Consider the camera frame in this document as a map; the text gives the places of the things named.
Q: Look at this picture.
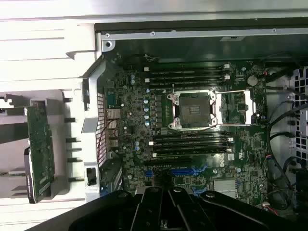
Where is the blue expansion slot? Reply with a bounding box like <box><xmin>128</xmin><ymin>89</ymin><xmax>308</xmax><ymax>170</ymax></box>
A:
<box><xmin>145</xmin><ymin>169</ymin><xmax>201</xmax><ymax>179</ymax></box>

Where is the silver chipset heatsink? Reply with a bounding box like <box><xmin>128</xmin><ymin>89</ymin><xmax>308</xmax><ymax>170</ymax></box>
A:
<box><xmin>213</xmin><ymin>179</ymin><xmax>238</xmax><ymax>199</ymax></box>

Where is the CPU socket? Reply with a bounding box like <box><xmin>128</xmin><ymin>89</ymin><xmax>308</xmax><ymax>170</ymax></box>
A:
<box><xmin>167</xmin><ymin>90</ymin><xmax>218</xmax><ymax>132</ymax></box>

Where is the green motherboard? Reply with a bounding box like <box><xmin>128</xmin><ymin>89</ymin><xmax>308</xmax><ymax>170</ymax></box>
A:
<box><xmin>103</xmin><ymin>56</ymin><xmax>269</xmax><ymax>210</ymax></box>

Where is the metal socket cover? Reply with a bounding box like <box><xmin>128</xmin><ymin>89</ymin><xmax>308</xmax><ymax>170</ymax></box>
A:
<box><xmin>215</xmin><ymin>89</ymin><xmax>256</xmax><ymax>126</ymax></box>

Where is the black plastic cover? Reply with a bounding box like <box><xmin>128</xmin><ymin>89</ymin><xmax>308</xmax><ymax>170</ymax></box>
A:
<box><xmin>292</xmin><ymin>166</ymin><xmax>308</xmax><ymax>193</ymax></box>

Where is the grey parts rack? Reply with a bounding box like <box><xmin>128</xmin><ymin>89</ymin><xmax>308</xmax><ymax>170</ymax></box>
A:
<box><xmin>0</xmin><ymin>89</ymin><xmax>74</xmax><ymax>205</ymax></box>

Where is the black open PC case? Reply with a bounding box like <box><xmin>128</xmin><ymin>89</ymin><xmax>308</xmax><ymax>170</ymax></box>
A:
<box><xmin>81</xmin><ymin>18</ymin><xmax>308</xmax><ymax>221</ymax></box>

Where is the perforated metal disk bay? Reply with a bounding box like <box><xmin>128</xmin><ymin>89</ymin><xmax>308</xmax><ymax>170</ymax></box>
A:
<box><xmin>287</xmin><ymin>67</ymin><xmax>308</xmax><ymax>169</ymax></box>

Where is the small barcode sticker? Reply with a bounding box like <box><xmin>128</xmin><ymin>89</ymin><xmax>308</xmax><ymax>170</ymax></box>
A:
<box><xmin>219</xmin><ymin>36</ymin><xmax>246</xmax><ymax>42</ymax></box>

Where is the red and black wire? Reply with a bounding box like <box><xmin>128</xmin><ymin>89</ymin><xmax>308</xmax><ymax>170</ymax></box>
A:
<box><xmin>97</xmin><ymin>119</ymin><xmax>118</xmax><ymax>151</ymax></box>

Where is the black wire bundle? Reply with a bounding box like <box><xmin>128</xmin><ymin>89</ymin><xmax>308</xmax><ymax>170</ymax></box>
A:
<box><xmin>266</xmin><ymin>155</ymin><xmax>293</xmax><ymax>210</ymax></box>

